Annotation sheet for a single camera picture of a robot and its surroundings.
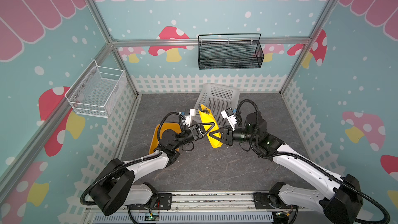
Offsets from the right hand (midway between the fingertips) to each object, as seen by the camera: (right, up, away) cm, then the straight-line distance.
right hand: (210, 134), depth 66 cm
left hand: (+2, +2, +1) cm, 3 cm away
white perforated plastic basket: (+7, +19, +51) cm, 55 cm away
